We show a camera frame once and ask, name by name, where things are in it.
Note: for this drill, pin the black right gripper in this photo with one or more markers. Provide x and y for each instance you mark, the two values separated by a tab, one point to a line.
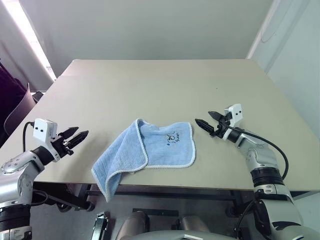
221	127

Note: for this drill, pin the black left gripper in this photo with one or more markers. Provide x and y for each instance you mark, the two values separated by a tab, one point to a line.
62	146

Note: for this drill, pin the light blue towel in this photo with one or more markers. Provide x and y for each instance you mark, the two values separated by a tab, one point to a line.
155	150

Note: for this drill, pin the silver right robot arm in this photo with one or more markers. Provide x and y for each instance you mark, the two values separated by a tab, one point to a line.
260	155

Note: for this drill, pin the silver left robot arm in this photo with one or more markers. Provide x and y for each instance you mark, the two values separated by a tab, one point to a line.
15	165

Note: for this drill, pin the small black box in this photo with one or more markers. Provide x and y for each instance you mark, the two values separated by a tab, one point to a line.
38	97

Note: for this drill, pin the grey-purple plastic chair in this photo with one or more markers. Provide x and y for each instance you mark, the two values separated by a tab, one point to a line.
21	110

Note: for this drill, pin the dark purple cushion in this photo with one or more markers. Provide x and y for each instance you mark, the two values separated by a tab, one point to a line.
10	90

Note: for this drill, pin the dark rounded shape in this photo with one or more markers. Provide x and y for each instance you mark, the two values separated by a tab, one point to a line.
135	225

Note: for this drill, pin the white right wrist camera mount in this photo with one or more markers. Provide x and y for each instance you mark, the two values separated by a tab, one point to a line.
236	112

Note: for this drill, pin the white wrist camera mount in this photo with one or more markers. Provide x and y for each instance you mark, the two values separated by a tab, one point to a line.
236	112
42	130

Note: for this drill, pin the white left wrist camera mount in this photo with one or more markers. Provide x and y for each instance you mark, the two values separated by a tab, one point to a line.
42	130

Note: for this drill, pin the black metal table frame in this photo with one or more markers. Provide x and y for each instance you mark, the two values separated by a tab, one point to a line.
175	195

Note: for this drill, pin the black clamp bracket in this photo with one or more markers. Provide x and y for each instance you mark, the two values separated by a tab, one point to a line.
100	225

